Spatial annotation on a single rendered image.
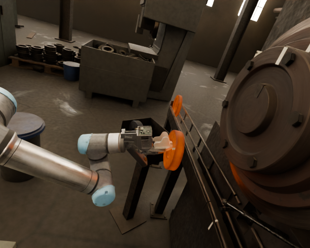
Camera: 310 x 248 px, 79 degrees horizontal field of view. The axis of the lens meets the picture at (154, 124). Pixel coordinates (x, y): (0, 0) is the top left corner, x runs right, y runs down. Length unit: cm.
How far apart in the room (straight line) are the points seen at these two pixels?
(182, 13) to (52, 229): 281
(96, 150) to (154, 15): 246
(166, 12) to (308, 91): 269
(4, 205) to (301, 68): 161
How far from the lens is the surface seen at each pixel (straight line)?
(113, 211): 150
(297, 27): 62
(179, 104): 153
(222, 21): 1104
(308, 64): 42
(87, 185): 64
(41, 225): 147
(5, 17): 404
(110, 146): 69
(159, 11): 296
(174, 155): 66
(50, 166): 59
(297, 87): 41
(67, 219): 148
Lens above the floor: 123
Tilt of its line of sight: 27 degrees down
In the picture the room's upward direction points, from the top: 16 degrees clockwise
